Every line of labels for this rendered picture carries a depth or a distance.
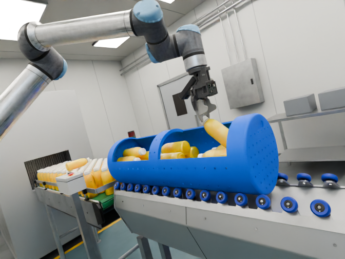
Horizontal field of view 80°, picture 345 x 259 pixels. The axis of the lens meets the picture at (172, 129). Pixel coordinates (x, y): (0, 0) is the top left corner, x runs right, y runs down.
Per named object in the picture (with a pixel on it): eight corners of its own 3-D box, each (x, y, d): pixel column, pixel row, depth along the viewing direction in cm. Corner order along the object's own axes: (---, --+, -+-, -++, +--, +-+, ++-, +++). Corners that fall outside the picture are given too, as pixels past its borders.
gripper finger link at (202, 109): (208, 120, 78) (205, 96, 79) (195, 123, 83) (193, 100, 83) (212, 120, 81) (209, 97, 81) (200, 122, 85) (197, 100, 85)
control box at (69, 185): (70, 195, 118) (65, 178, 117) (59, 192, 132) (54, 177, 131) (87, 188, 125) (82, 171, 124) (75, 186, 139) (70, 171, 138)
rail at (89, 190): (95, 193, 126) (94, 189, 126) (35, 182, 237) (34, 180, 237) (97, 193, 126) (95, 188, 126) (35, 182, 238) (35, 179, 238)
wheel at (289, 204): (296, 196, 58) (298, 198, 59) (279, 195, 61) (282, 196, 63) (296, 213, 56) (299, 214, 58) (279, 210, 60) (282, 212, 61)
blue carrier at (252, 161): (257, 211, 62) (237, 118, 61) (112, 190, 123) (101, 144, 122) (284, 178, 82) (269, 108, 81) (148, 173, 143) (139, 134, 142)
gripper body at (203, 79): (208, 96, 78) (201, 65, 77) (191, 102, 84) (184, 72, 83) (218, 95, 83) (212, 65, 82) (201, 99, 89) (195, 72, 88)
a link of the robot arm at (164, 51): (142, 32, 81) (172, 23, 79) (151, 54, 91) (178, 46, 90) (143, 49, 77) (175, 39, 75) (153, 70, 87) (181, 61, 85)
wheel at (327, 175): (336, 177, 66) (336, 172, 67) (319, 177, 69) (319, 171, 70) (339, 184, 68) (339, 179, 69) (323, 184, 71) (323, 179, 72)
